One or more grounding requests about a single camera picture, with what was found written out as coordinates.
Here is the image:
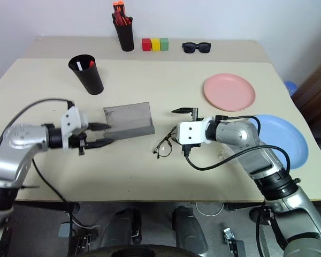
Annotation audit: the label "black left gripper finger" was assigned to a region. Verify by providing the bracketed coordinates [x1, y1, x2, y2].
[85, 138, 116, 150]
[88, 122, 112, 132]

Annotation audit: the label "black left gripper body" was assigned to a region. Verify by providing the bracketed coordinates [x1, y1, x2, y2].
[68, 123, 91, 156]

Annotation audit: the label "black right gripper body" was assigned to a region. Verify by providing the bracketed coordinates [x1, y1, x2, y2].
[180, 107, 204, 157]

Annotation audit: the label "thin-framed clear eyeglasses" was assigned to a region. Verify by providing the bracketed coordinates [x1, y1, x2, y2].
[152, 125, 179, 160]

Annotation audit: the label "wide black cup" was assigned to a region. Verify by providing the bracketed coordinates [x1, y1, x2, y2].
[67, 54, 105, 96]

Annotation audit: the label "tall narrow black cup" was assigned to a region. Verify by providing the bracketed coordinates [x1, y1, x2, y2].
[112, 16, 135, 52]

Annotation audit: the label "pink plate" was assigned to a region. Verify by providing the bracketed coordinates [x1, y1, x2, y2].
[203, 73, 257, 112]

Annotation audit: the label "black sunglasses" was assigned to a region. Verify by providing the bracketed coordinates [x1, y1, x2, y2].
[181, 42, 212, 55]

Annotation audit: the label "dark rounded shape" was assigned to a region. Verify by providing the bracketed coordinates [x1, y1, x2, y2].
[103, 208, 143, 248]
[171, 205, 210, 254]

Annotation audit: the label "small grey box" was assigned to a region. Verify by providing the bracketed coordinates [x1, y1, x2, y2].
[58, 223, 71, 238]

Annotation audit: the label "blue round container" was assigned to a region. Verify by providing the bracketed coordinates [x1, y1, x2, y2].
[284, 81, 298, 97]

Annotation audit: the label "blue plate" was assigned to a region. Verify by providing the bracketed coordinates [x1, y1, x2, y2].
[248, 114, 309, 171]

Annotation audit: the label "brown wooden furniture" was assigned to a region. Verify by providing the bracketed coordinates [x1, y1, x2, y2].
[292, 53, 321, 140]

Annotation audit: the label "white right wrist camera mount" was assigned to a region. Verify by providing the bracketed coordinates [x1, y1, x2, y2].
[176, 116, 215, 146]

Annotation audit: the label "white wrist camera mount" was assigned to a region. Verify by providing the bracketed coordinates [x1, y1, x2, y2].
[176, 116, 215, 146]
[59, 106, 90, 150]

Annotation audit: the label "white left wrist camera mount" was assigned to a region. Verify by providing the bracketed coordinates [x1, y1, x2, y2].
[59, 106, 90, 150]

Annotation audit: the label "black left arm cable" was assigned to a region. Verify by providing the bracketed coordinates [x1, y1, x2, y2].
[0, 98, 76, 147]

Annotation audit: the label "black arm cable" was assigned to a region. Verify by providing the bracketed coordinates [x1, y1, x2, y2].
[184, 115, 292, 171]
[0, 98, 76, 147]

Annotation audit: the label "thin black hanging cable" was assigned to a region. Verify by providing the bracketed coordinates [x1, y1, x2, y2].
[31, 157, 82, 228]

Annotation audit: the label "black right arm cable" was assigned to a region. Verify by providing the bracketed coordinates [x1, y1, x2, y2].
[184, 115, 292, 171]

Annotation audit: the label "white floor cable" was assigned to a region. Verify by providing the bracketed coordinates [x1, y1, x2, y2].
[194, 201, 226, 216]

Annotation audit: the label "metal clamp bracket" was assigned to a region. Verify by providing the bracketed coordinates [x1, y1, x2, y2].
[223, 228, 238, 245]

